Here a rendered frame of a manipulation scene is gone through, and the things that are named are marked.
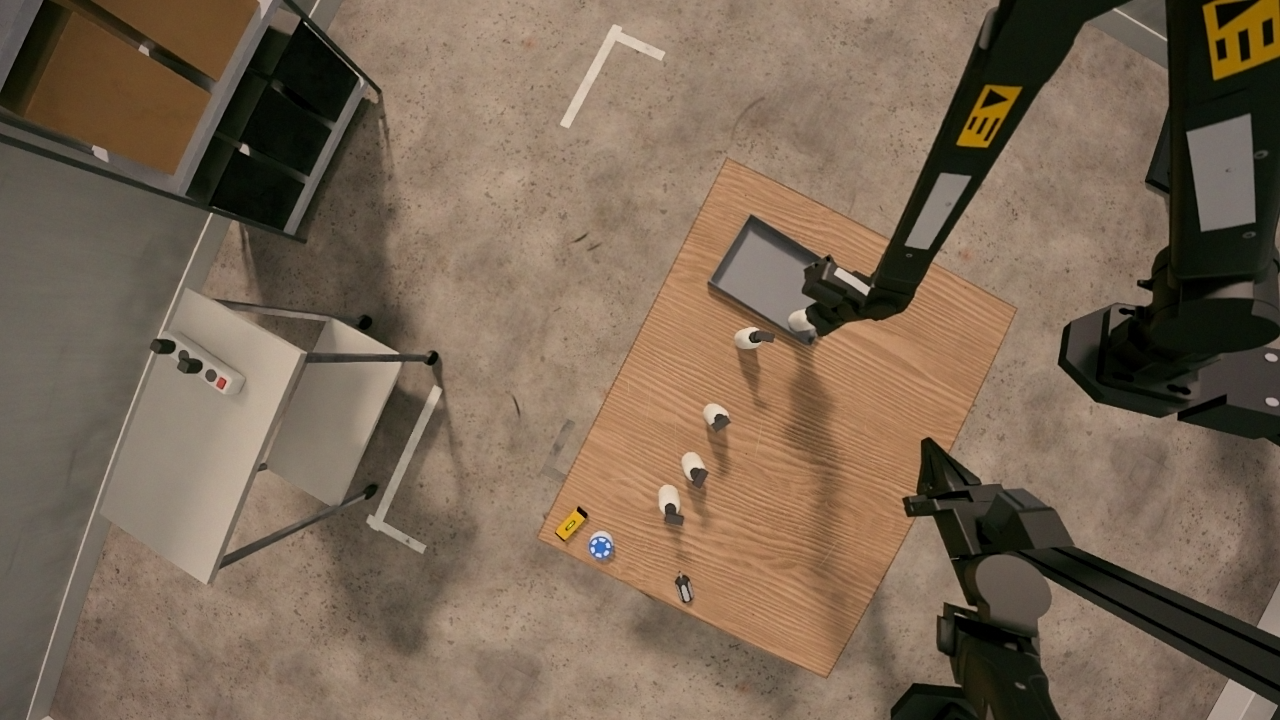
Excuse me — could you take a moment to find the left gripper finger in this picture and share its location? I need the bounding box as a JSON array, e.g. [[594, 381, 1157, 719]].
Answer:
[[916, 437, 964, 495], [929, 437, 982, 486]]

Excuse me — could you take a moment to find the yellow spirit level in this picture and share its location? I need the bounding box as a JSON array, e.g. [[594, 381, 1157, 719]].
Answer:
[[556, 506, 588, 541]]

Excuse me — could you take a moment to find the white pump bottle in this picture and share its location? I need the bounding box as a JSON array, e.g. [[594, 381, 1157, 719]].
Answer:
[[658, 486, 684, 527], [788, 309, 815, 331], [703, 404, 731, 432], [681, 452, 709, 488], [735, 327, 774, 348]]

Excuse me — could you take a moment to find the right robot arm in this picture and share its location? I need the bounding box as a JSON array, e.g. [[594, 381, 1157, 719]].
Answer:
[[801, 0, 1280, 404]]

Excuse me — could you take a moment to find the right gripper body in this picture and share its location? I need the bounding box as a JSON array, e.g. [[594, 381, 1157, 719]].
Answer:
[[805, 304, 851, 337]]

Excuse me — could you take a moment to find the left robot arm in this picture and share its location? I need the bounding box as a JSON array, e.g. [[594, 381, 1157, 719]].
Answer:
[[933, 488, 1074, 720]]

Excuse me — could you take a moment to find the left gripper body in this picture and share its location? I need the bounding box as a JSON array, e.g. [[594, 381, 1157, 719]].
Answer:
[[902, 483, 1004, 559]]

